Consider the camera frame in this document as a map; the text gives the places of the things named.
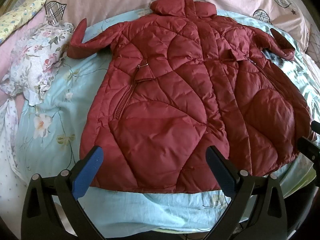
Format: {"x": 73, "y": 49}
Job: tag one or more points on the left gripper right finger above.
{"x": 267, "y": 219}

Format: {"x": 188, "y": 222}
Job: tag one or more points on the yellow floral pillow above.
{"x": 14, "y": 19}

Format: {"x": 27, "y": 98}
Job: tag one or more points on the white floral ruffled pillow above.
{"x": 35, "y": 61}

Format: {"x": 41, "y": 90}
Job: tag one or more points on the red quilted puffer coat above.
{"x": 182, "y": 79}

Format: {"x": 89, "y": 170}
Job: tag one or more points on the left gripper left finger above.
{"x": 40, "y": 219}

